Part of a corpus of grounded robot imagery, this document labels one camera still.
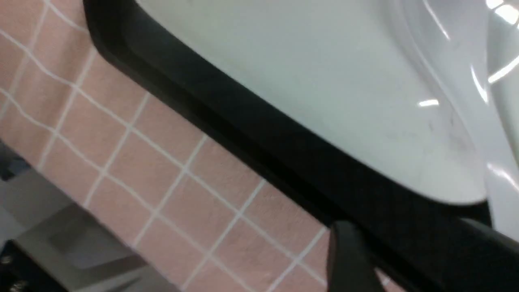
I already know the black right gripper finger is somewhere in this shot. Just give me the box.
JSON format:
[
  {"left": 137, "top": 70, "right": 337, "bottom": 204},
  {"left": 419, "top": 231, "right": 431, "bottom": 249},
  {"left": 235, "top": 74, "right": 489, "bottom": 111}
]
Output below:
[{"left": 326, "top": 221, "right": 384, "bottom": 292}]

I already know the large white square plate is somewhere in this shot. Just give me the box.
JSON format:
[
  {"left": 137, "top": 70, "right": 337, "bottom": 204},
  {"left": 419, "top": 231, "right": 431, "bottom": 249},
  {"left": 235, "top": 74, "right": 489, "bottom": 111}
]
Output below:
[{"left": 138, "top": 0, "right": 487, "bottom": 205}]

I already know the small white bowl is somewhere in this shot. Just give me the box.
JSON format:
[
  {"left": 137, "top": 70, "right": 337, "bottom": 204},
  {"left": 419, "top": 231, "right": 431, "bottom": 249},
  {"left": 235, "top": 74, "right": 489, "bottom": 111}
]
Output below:
[{"left": 388, "top": 0, "right": 518, "bottom": 241}]

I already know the black serving tray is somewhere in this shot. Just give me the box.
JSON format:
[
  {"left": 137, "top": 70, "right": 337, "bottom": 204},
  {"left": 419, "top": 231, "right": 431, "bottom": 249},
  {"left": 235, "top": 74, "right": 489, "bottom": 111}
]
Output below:
[{"left": 83, "top": 0, "right": 518, "bottom": 292}]

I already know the pink checkered tablecloth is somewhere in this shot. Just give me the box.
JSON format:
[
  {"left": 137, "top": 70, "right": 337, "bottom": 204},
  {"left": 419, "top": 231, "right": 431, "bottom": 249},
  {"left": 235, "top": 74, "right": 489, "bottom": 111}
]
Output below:
[{"left": 0, "top": 0, "right": 329, "bottom": 292}]

